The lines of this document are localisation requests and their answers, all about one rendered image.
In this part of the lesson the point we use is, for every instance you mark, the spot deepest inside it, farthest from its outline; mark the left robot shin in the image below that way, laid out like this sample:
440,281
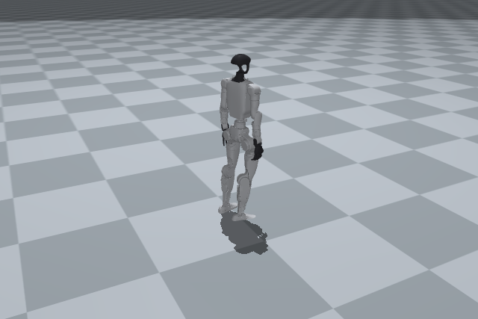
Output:
227,185

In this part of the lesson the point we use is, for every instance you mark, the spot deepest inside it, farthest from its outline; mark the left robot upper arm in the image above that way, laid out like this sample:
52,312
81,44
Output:
223,103

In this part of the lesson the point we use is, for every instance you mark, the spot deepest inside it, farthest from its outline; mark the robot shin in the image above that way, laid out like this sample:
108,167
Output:
227,185
243,191

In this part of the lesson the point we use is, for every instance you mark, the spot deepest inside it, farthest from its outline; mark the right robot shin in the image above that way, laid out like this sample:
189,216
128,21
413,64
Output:
243,191

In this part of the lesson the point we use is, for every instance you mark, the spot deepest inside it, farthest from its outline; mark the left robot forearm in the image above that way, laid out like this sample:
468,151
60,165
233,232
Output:
223,117

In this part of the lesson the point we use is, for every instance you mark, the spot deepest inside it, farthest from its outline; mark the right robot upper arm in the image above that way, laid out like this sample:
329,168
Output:
254,91

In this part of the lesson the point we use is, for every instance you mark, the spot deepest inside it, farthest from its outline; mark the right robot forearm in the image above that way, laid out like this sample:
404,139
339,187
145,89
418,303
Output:
256,129

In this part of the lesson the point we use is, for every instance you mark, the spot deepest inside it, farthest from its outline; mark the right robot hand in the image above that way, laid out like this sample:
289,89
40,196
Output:
258,150

